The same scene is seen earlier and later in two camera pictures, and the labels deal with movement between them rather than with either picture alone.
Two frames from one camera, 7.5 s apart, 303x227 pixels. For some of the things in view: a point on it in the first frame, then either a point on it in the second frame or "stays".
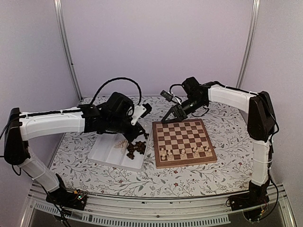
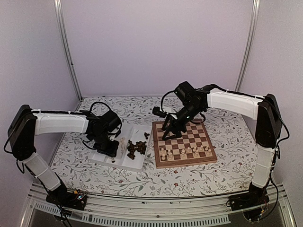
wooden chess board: x=182 y=143 stays
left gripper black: x=131 y=136 to x=112 y=152
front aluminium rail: x=173 y=211 stays
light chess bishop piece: x=170 y=156 stays
